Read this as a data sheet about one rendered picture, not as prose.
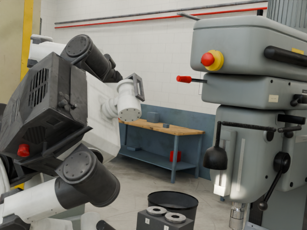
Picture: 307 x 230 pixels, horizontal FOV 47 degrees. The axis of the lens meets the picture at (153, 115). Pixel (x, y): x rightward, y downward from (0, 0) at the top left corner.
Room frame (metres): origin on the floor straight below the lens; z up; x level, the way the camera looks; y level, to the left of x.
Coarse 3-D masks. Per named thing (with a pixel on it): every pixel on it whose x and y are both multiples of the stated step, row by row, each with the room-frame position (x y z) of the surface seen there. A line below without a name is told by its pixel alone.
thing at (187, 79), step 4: (180, 76) 1.08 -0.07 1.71; (184, 76) 1.10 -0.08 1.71; (188, 76) 1.11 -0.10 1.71; (180, 80) 1.08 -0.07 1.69; (184, 80) 1.09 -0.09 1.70; (188, 80) 1.11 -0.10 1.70; (192, 80) 1.13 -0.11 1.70; (196, 80) 1.14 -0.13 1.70; (200, 80) 1.16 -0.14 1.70; (204, 80) 1.17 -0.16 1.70
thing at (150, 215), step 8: (152, 208) 1.52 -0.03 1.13; (160, 208) 1.53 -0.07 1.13; (144, 216) 1.47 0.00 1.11; (152, 216) 1.46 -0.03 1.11; (160, 216) 1.47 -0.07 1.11; (168, 216) 1.44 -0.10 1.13; (176, 216) 1.46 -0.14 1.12; (184, 216) 1.46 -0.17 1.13; (144, 224) 1.47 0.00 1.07; (152, 224) 1.44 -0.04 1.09; (160, 224) 1.42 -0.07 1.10; (168, 224) 1.40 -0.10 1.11; (176, 224) 1.40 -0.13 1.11; (184, 224) 1.41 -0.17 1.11; (192, 224) 1.45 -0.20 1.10
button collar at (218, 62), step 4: (212, 52) 1.03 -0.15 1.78; (216, 52) 1.02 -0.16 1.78; (220, 52) 1.03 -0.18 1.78; (216, 56) 1.02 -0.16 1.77; (220, 56) 1.02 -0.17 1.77; (216, 60) 1.02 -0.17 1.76; (220, 60) 1.01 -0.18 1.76; (212, 64) 1.03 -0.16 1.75; (216, 64) 1.02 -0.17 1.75; (220, 64) 1.02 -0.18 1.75; (208, 68) 1.04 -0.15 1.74; (212, 68) 1.03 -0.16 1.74; (216, 68) 1.02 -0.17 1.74
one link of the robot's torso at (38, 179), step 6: (0, 162) 1.11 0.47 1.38; (0, 168) 1.10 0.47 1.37; (0, 174) 1.10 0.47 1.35; (6, 174) 1.10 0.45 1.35; (0, 180) 1.09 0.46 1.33; (6, 180) 1.10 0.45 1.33; (30, 180) 1.24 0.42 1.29; (36, 180) 1.23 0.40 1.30; (42, 180) 1.22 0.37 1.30; (0, 186) 1.09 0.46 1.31; (6, 186) 1.09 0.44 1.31; (24, 186) 1.25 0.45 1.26; (30, 186) 1.24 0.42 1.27; (0, 192) 1.09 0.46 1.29
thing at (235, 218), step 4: (232, 212) 1.19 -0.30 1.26; (232, 216) 1.19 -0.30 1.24; (236, 216) 1.18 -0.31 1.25; (240, 216) 1.18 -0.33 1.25; (232, 220) 1.19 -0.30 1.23; (236, 220) 1.18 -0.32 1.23; (240, 220) 1.18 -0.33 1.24; (232, 224) 1.19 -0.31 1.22; (236, 224) 1.18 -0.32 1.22; (240, 224) 1.18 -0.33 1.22; (232, 228) 1.19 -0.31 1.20; (236, 228) 1.18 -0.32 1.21; (240, 228) 1.18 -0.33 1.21
